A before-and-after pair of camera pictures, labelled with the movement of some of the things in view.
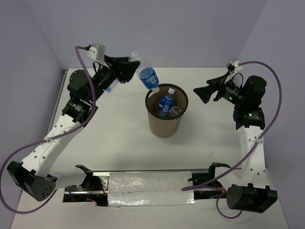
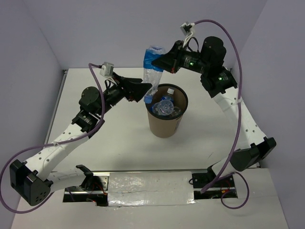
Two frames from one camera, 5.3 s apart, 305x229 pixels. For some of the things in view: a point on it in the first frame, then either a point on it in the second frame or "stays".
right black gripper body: (229, 91) -> (189, 60)
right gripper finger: (218, 80) -> (177, 46)
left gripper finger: (112, 60) -> (120, 78)
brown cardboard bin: (165, 127) stays
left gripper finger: (125, 70) -> (134, 91)
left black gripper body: (105, 76) -> (115, 94)
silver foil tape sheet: (127, 189) stays
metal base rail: (208, 184) stays
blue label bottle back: (147, 74) -> (164, 107)
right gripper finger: (205, 92) -> (167, 63)
